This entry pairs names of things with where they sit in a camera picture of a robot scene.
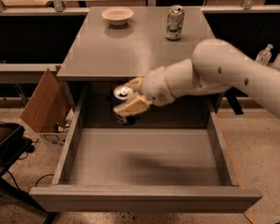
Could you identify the brown cardboard box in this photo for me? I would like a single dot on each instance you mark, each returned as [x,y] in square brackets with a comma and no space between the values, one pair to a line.
[48,112]

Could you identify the white bowl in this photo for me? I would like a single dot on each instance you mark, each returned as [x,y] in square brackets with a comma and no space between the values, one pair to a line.
[117,15]

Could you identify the grey cabinet counter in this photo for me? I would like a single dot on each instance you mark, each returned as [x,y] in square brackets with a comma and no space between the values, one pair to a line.
[104,56]

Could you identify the blue pepsi can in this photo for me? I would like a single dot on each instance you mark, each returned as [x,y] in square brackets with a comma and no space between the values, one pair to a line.
[121,94]

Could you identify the open grey top drawer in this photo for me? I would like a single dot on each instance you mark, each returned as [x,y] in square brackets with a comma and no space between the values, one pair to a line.
[173,159]

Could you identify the black office chair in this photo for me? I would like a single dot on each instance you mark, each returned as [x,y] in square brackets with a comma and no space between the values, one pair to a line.
[12,144]

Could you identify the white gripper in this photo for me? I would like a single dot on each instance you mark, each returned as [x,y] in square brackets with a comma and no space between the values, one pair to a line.
[155,85]

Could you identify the white green soda can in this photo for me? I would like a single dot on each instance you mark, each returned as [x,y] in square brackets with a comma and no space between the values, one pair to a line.
[174,23]

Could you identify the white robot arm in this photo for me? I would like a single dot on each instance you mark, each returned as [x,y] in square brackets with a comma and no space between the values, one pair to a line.
[215,66]

